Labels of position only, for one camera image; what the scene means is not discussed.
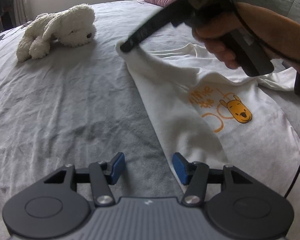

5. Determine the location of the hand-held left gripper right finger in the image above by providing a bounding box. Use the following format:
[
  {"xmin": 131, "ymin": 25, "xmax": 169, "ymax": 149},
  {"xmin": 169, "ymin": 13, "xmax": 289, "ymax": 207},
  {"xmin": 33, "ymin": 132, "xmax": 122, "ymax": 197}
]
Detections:
[{"xmin": 172, "ymin": 152, "xmax": 254, "ymax": 207}]

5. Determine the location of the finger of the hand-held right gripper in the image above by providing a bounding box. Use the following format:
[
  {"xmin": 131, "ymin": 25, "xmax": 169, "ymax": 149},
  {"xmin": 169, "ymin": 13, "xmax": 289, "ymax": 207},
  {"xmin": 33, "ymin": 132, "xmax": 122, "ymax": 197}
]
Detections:
[{"xmin": 120, "ymin": 6, "xmax": 175, "ymax": 53}]

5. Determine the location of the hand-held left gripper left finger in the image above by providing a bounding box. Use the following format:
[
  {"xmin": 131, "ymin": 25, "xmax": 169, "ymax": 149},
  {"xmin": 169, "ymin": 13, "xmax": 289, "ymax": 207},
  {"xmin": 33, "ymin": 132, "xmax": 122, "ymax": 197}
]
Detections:
[{"xmin": 43, "ymin": 152, "xmax": 125, "ymax": 207}]

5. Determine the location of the white printed sweatshirt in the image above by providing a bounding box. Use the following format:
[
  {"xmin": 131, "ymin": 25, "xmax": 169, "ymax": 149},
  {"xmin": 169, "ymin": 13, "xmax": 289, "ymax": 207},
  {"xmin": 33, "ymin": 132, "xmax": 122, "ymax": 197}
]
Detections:
[{"xmin": 115, "ymin": 39, "xmax": 300, "ymax": 200}]

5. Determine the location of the person's right forearm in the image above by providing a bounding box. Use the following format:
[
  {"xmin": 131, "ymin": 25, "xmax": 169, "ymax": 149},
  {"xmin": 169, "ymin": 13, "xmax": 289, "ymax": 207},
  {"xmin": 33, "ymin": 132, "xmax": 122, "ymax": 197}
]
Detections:
[{"xmin": 274, "ymin": 11, "xmax": 300, "ymax": 102}]

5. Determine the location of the person's right hand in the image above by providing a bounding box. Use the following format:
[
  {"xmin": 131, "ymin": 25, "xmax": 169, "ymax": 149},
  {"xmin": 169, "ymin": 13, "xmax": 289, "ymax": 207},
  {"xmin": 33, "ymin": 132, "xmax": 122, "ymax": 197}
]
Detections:
[{"xmin": 192, "ymin": 2, "xmax": 276, "ymax": 70}]

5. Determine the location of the bed with grey sheet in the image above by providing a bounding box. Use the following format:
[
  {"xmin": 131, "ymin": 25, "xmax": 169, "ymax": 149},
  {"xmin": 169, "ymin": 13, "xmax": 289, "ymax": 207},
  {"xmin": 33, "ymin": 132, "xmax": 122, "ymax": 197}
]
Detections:
[{"xmin": 0, "ymin": 0, "xmax": 300, "ymax": 240}]

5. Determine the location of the white plush dog toy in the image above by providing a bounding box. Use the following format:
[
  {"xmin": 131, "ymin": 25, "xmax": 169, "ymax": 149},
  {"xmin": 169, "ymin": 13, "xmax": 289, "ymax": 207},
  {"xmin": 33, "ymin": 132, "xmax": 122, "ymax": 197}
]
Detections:
[{"xmin": 16, "ymin": 3, "xmax": 97, "ymax": 62}]

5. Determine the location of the black cable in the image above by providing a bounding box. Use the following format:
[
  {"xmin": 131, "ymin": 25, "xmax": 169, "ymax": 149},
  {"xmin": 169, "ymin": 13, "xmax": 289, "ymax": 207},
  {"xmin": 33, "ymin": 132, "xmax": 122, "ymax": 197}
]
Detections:
[{"xmin": 284, "ymin": 140, "xmax": 300, "ymax": 198}]

